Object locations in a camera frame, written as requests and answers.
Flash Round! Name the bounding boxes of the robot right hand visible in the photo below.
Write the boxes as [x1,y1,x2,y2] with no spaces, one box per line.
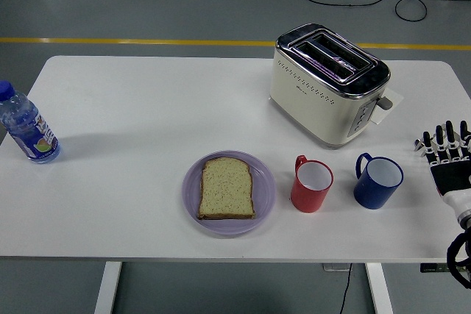
[422,119,471,221]

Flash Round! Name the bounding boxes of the blue cup white inside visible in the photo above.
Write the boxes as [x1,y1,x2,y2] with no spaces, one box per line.
[353,152,405,210]

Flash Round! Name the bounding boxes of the red cup white inside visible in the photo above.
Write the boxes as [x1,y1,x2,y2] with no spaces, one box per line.
[289,154,334,214]

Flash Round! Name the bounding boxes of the slice of bread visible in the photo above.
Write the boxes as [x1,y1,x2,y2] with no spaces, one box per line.
[196,157,257,221]

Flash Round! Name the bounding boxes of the silver metal toast rack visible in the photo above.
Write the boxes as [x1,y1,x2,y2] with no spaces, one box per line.
[413,124,471,163]

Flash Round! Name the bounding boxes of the black table control panel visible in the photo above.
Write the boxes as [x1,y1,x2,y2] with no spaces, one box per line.
[419,263,453,274]

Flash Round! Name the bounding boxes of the white table leg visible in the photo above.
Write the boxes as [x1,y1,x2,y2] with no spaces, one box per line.
[364,263,394,314]
[93,261,123,314]

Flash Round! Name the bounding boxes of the cream toaster chrome top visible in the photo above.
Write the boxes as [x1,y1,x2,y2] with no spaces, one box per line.
[268,23,394,150]

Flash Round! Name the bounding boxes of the purple round plate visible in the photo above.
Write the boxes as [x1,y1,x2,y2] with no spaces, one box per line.
[182,149,277,239]

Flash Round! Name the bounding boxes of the clear water bottle blue cap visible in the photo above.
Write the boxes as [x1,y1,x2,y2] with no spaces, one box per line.
[0,80,62,165]

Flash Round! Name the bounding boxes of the thin black cable under table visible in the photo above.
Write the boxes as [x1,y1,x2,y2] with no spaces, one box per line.
[338,263,353,314]

